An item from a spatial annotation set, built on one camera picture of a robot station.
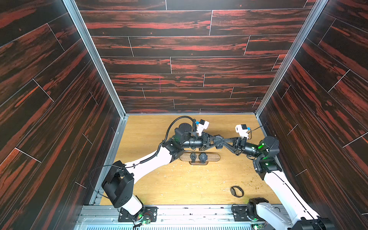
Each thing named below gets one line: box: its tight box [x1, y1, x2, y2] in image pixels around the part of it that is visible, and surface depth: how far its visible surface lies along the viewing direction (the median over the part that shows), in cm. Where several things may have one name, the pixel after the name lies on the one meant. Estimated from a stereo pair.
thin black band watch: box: [230, 185, 245, 198], surface depth 82 cm
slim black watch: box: [189, 152, 197, 164], surface depth 88 cm
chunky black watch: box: [198, 152, 208, 164], surface depth 88 cm
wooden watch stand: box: [179, 152, 221, 166], surface depth 88 cm
